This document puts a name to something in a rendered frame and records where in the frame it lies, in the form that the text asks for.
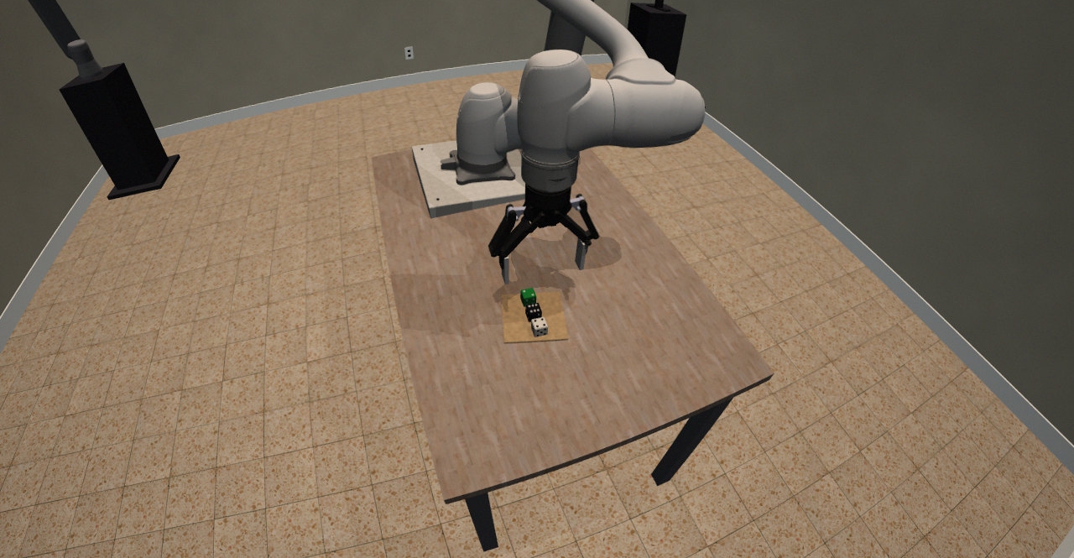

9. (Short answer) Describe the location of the tan mat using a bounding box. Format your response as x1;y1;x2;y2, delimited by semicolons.
500;292;568;343

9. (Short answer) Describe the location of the white die with black pips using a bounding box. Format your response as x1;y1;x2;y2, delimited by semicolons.
531;317;548;337

